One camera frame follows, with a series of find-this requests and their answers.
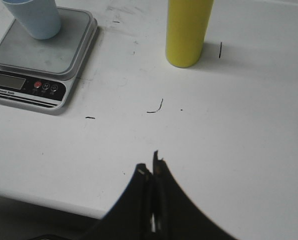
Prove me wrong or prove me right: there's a silver digital kitchen scale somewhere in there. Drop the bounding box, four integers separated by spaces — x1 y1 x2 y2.
0 7 97 113

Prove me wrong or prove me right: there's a yellow squeeze bottle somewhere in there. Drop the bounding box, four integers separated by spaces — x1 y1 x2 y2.
166 0 214 68

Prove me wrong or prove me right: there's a light blue plastic cup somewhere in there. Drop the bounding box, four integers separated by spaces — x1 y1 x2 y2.
2 0 61 40

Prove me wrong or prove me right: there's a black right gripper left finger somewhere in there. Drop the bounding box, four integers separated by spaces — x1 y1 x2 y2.
82 163 153 240

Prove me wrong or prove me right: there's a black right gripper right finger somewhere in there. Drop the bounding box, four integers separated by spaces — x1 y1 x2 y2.
153 151 235 240

